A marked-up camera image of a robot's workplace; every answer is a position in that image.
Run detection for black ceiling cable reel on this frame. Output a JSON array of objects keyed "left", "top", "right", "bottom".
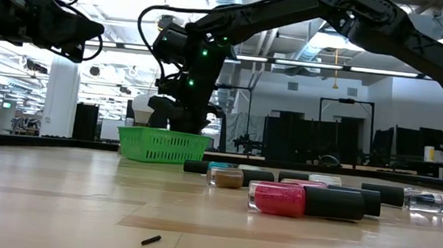
[{"left": 156, "top": 13, "right": 175, "bottom": 32}]

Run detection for black metal frame stand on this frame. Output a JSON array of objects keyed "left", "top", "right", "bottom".
[
  {"left": 314, "top": 96, "right": 377, "bottom": 168},
  {"left": 209, "top": 83, "right": 254, "bottom": 156}
]

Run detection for black flat panel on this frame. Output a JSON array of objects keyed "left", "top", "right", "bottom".
[{"left": 125, "top": 99, "right": 135, "bottom": 128}]

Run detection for black desk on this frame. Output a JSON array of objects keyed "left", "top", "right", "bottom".
[{"left": 379, "top": 156, "right": 443, "bottom": 180}]

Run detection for brown nail polish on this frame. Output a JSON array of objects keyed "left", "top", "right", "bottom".
[{"left": 205, "top": 166, "right": 276, "bottom": 193}]

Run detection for silver slanted air duct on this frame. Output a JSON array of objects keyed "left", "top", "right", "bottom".
[{"left": 289, "top": 21, "right": 336, "bottom": 66}]

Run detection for long bar with light strips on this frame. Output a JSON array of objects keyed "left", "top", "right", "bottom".
[{"left": 83, "top": 38, "right": 435, "bottom": 81}]

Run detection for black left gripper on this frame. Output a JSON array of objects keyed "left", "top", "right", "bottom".
[{"left": 0, "top": 0, "right": 107, "bottom": 67}]

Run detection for white light bulb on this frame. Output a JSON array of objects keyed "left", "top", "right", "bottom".
[{"left": 130, "top": 92, "right": 156, "bottom": 128}]

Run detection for yellow hanging cord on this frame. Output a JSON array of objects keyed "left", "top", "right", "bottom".
[{"left": 330, "top": 48, "right": 342, "bottom": 90}]

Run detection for black monitor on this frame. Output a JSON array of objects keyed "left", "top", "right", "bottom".
[
  {"left": 392, "top": 126, "right": 422, "bottom": 159},
  {"left": 419, "top": 127, "right": 443, "bottom": 152},
  {"left": 370, "top": 126, "right": 396, "bottom": 158}
]

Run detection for glitter hot pink nail polish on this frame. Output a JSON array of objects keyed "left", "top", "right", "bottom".
[{"left": 246, "top": 180, "right": 367, "bottom": 225}]

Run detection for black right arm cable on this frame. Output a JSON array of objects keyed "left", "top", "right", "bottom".
[{"left": 133, "top": 1, "right": 218, "bottom": 85}]

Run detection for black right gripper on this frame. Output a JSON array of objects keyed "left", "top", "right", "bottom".
[{"left": 145, "top": 65, "right": 229, "bottom": 137}]

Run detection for silver round air duct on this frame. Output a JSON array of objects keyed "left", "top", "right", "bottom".
[{"left": 197, "top": 0, "right": 249, "bottom": 117}]

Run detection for clear nail polish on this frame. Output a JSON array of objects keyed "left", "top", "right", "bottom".
[{"left": 359, "top": 182, "right": 443, "bottom": 216}]

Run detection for white nail polish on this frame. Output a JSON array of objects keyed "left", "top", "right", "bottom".
[{"left": 278, "top": 171, "right": 344, "bottom": 189}]

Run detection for white square column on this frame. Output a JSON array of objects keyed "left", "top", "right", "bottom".
[{"left": 39, "top": 54, "right": 83, "bottom": 141}]

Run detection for black metal table frame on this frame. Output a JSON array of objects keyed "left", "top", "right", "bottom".
[{"left": 0, "top": 132, "right": 443, "bottom": 194}]

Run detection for pale mint nail polish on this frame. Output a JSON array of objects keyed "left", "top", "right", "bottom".
[{"left": 236, "top": 163, "right": 263, "bottom": 172}]

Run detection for green plastic basket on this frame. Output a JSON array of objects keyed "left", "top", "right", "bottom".
[{"left": 115, "top": 126, "right": 212, "bottom": 168}]

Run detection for black room partitions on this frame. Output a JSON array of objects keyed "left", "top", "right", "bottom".
[{"left": 261, "top": 110, "right": 374, "bottom": 169}]

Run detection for teal nail polish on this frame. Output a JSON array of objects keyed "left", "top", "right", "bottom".
[{"left": 183, "top": 159, "right": 239, "bottom": 178}]

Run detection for black tall cabinet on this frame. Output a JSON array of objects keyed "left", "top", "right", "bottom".
[{"left": 71, "top": 102, "right": 100, "bottom": 142}]

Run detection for light pink nail polish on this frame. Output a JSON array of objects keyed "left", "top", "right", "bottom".
[{"left": 277, "top": 178, "right": 383, "bottom": 218}]

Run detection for black dome object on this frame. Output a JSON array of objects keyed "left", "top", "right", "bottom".
[{"left": 317, "top": 154, "right": 344, "bottom": 168}]

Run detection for grey tarp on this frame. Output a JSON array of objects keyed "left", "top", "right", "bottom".
[{"left": 221, "top": 111, "right": 267, "bottom": 156}]

